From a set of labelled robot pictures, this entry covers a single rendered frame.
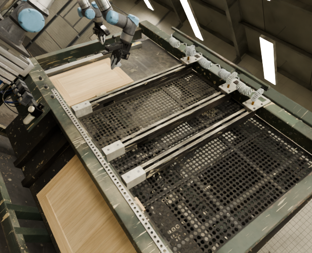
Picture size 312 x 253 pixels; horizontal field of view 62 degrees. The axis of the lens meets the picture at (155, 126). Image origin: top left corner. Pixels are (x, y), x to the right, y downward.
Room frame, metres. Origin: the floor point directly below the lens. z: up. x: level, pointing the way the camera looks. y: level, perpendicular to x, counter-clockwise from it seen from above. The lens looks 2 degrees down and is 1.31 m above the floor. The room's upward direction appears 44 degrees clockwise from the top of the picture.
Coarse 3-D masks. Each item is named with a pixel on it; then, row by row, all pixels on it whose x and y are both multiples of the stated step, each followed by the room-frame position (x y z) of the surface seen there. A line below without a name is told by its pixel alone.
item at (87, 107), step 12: (192, 48) 2.14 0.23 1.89; (192, 60) 2.23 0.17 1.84; (168, 72) 2.15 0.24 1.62; (180, 72) 2.23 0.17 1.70; (132, 84) 2.02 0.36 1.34; (144, 84) 2.05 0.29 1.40; (156, 84) 2.13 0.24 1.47; (108, 96) 1.91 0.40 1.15; (120, 96) 1.97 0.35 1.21; (72, 108) 1.81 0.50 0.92; (84, 108) 1.82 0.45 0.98; (96, 108) 1.89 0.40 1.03
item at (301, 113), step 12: (180, 36) 3.07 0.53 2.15; (216, 60) 2.74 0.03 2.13; (252, 84) 2.46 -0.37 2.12; (264, 96) 2.39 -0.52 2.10; (276, 96) 2.32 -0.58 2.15; (288, 108) 2.24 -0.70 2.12; (300, 108) 2.20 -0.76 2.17; (108, 132) 2.19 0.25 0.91; (168, 132) 2.44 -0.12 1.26; (108, 144) 2.27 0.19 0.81; (204, 252) 1.51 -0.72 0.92
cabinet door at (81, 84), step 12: (108, 60) 2.35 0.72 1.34; (72, 72) 2.20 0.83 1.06; (84, 72) 2.21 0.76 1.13; (96, 72) 2.22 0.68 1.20; (108, 72) 2.22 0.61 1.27; (120, 72) 2.22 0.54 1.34; (60, 84) 2.08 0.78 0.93; (72, 84) 2.09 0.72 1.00; (84, 84) 2.09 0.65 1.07; (96, 84) 2.10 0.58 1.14; (108, 84) 2.10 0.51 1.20; (120, 84) 2.10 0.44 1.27; (72, 96) 1.98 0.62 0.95; (84, 96) 1.98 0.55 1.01
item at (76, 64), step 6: (132, 48) 2.53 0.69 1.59; (96, 54) 2.38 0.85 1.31; (102, 54) 2.38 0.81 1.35; (108, 54) 2.40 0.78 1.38; (78, 60) 2.30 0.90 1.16; (84, 60) 2.30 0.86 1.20; (90, 60) 2.32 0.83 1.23; (96, 60) 2.36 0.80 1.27; (60, 66) 2.22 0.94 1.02; (66, 66) 2.22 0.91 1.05; (72, 66) 2.25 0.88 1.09; (78, 66) 2.28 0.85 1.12; (48, 72) 2.15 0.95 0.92; (54, 72) 2.18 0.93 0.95; (60, 72) 2.21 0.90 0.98
